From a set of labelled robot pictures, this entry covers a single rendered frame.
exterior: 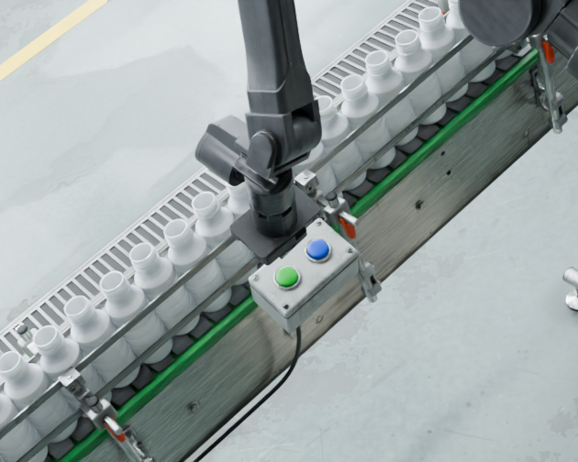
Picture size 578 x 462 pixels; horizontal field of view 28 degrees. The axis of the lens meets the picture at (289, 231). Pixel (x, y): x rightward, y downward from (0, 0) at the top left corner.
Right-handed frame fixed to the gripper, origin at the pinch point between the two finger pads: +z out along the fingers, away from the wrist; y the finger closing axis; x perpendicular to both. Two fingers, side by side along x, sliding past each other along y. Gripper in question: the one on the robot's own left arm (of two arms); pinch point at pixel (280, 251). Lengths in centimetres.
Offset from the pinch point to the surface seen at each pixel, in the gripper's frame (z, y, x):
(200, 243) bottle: 11.5, 3.8, -14.2
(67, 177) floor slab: 181, -25, -148
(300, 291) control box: 7.7, -0.1, 3.2
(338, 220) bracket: 13.5, -13.7, -3.6
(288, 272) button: 6.8, -0.6, 0.3
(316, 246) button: 6.7, -6.2, 0.0
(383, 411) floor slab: 129, -28, -7
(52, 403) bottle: 16.2, 34.2, -12.0
